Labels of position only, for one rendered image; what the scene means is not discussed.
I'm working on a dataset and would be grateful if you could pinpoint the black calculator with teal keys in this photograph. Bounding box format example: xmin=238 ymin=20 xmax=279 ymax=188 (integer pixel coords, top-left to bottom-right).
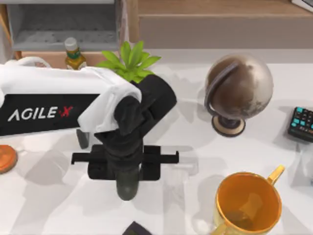
xmin=287 ymin=106 xmax=313 ymax=145

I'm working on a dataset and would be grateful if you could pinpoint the green plant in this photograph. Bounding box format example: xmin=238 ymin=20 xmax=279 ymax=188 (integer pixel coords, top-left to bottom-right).
xmin=94 ymin=41 xmax=162 ymax=84

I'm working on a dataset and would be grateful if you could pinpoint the dark flat object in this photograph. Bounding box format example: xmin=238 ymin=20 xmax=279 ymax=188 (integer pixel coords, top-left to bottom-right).
xmin=121 ymin=221 xmax=154 ymax=235

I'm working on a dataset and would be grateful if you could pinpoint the wooden cupboard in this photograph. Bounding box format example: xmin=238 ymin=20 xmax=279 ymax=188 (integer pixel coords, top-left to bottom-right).
xmin=126 ymin=0 xmax=313 ymax=49

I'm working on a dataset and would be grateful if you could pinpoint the orange round coaster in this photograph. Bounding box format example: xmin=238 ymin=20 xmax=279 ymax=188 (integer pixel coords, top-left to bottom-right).
xmin=0 ymin=144 xmax=19 ymax=175

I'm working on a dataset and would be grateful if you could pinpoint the brown globe on stand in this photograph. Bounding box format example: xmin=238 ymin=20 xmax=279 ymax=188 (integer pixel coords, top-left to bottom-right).
xmin=203 ymin=54 xmax=274 ymax=138

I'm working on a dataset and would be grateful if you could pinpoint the gold trophy cup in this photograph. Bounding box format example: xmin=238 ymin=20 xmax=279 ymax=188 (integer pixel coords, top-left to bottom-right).
xmin=209 ymin=164 xmax=286 ymax=235

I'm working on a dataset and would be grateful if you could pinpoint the dark grey-green cylinder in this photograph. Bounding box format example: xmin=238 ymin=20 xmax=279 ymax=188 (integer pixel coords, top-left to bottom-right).
xmin=116 ymin=168 xmax=141 ymax=201

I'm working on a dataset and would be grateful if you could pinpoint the grey cabinet with dark inside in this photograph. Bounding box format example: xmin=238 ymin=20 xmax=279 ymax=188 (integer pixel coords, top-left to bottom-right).
xmin=6 ymin=0 xmax=123 ymax=52

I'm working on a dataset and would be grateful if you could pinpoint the white appliance corner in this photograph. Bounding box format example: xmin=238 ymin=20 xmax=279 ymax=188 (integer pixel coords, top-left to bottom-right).
xmin=290 ymin=0 xmax=313 ymax=12

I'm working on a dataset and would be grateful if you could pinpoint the yellow bottle with white cap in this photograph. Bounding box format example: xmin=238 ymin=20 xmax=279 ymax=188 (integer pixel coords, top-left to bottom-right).
xmin=64 ymin=37 xmax=88 ymax=71

